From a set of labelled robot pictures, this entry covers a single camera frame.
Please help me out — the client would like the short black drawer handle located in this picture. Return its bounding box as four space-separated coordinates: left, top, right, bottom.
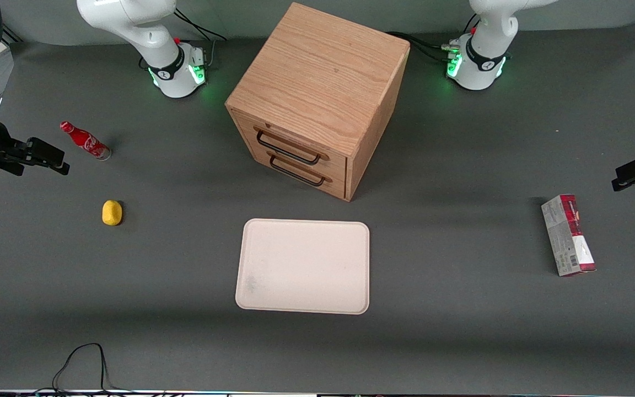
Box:
268 154 328 187

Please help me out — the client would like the cream rectangular tray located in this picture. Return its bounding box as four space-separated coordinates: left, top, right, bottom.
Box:
235 218 371 315

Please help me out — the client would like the red coke bottle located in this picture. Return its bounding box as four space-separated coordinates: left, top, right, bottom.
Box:
60 121 112 162

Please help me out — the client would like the thin black looped cable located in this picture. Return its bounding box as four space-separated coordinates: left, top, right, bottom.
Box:
35 342 133 395

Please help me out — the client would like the black left arm base cable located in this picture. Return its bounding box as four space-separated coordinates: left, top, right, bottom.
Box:
386 31 461 62

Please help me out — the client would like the red and grey carton box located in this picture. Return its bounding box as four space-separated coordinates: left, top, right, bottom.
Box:
541 194 598 277

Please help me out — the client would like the black arm base cable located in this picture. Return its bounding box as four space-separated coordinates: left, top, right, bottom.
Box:
173 8 228 42
386 31 461 62

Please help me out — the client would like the wooden drawer with shorter handle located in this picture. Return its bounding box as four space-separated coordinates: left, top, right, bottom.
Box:
250 148 347 199

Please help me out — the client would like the wooden drawer with longer handle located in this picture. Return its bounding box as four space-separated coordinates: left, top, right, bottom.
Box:
233 113 348 178

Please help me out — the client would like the black right arm base cable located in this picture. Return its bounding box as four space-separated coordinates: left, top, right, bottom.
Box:
173 8 228 42

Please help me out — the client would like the yellow lemon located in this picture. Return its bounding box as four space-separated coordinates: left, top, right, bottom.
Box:
101 200 123 227

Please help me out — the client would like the wooden drawer cabinet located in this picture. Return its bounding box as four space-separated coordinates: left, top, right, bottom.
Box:
225 2 411 202

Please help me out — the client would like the long black drawer handle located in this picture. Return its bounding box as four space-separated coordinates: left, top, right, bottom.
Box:
255 130 323 165

